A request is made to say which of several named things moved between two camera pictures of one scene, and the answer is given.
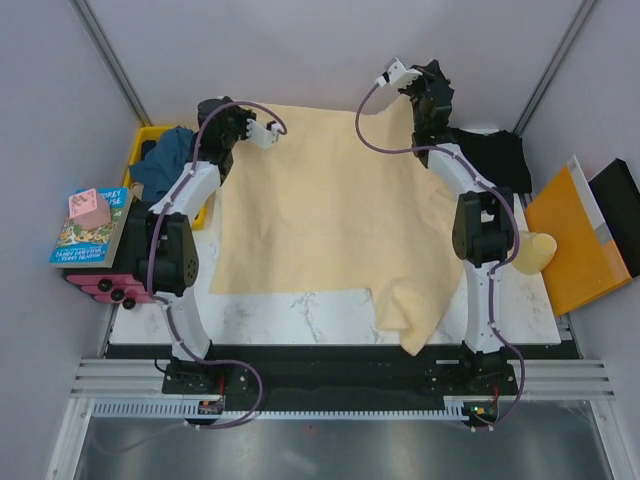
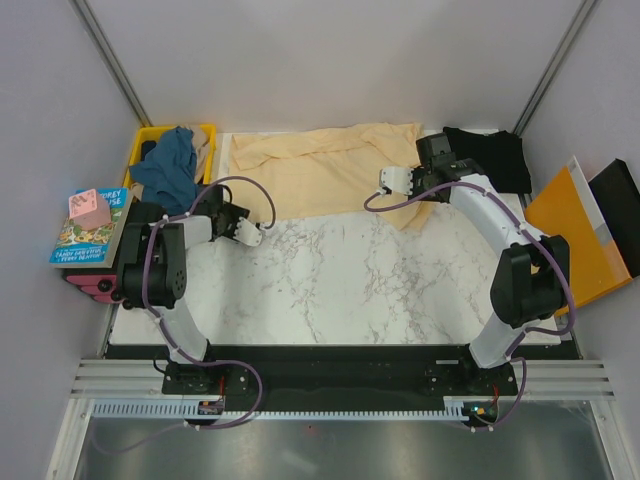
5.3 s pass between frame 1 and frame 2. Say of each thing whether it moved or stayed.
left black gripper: moved
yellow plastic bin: stayed
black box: stayed
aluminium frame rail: stayed
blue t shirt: stayed
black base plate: stayed
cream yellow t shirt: moved
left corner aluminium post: stayed
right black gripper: moved
